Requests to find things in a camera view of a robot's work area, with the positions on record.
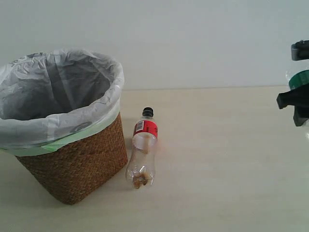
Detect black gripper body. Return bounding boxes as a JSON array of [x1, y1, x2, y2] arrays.
[[293, 106, 309, 127]]

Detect clear bottle green cap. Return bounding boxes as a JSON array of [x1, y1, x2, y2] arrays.
[[286, 69, 309, 90]]

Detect clear bottle red label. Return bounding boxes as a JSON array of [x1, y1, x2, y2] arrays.
[[126, 107, 158, 189]]

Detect brown woven wicker basket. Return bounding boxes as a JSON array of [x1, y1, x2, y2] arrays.
[[17, 115, 127, 205]]

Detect white plastic trash bag liner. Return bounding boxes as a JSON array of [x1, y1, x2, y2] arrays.
[[0, 49, 125, 156]]

